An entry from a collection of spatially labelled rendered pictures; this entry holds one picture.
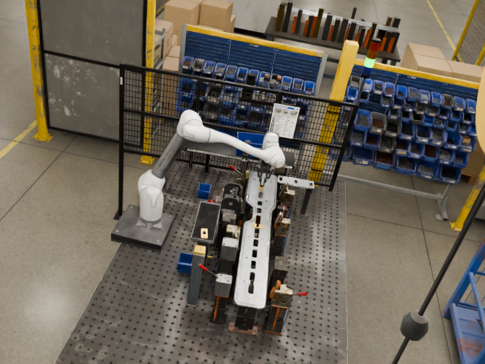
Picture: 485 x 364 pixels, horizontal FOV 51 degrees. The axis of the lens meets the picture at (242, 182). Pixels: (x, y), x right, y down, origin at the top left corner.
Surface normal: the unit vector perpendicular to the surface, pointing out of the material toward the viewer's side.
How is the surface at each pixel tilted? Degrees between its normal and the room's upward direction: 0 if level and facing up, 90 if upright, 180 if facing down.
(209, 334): 0
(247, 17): 90
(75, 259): 0
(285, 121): 90
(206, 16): 90
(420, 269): 0
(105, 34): 92
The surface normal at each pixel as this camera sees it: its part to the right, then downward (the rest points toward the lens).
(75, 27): -0.20, 0.55
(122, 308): 0.14, -0.81
